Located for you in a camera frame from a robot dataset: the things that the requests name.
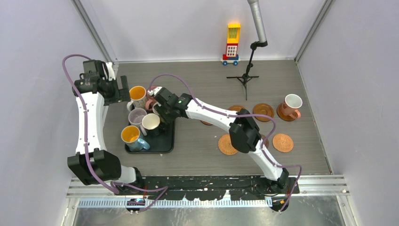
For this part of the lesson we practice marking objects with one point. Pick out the woven rattan coaster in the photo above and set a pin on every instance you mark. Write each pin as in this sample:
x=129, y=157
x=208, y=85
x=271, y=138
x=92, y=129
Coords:
x=225, y=146
x=283, y=143

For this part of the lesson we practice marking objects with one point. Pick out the black plastic tray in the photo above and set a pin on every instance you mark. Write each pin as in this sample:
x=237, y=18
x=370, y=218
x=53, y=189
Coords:
x=163, y=143

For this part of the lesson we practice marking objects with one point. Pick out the pink mug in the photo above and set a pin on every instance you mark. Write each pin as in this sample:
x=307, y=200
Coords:
x=151, y=101

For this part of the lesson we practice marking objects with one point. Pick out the brown wooden coaster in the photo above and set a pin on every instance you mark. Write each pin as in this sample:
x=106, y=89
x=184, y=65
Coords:
x=296, y=114
x=206, y=123
x=263, y=109
x=236, y=108

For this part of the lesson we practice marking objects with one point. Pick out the white floral mug orange inside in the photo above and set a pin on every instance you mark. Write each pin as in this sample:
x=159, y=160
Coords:
x=138, y=98

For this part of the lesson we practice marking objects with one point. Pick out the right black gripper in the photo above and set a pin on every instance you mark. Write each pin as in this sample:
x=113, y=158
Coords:
x=159, y=108

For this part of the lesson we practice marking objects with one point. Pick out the cream white mug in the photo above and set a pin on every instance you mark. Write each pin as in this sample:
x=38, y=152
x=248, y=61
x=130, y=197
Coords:
x=153, y=125

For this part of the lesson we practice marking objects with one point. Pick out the dark walnut coaster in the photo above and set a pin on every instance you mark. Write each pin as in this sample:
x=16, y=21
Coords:
x=266, y=141

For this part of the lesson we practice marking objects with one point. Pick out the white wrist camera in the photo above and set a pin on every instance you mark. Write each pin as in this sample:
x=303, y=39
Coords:
x=152, y=92
x=111, y=72

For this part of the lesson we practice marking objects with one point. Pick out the aluminium front rail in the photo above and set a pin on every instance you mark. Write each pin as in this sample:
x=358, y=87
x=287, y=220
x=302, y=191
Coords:
x=97, y=197

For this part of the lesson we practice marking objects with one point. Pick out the blue mug orange inside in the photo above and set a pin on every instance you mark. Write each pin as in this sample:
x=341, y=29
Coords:
x=134, y=139

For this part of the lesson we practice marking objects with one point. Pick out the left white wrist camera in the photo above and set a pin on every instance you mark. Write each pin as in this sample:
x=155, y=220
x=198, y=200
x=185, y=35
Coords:
x=111, y=72

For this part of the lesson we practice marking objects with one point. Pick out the black tripod microphone stand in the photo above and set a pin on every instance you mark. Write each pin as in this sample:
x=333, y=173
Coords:
x=245, y=78

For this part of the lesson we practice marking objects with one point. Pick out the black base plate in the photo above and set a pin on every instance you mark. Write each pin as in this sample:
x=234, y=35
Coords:
x=208, y=188

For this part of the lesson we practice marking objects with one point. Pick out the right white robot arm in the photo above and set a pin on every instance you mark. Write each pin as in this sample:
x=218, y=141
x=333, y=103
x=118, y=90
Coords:
x=241, y=126

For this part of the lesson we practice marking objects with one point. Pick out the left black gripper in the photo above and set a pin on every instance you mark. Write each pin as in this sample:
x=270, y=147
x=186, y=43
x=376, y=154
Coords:
x=121, y=95

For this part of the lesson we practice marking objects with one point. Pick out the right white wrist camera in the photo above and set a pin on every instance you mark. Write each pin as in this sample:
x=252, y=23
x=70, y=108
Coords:
x=152, y=92

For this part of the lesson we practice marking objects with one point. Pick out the lilac mug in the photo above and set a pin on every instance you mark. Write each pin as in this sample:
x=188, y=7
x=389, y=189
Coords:
x=135, y=118

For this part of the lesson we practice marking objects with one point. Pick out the white mug terracotta handle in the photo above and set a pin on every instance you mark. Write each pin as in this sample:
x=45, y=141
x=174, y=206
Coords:
x=291, y=103

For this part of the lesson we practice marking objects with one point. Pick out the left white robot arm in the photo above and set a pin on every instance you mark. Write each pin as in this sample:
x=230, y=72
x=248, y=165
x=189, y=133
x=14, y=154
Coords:
x=92, y=164

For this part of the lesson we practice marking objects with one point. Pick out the toy block tower on wheels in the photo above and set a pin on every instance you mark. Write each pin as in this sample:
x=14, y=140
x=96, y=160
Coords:
x=231, y=51

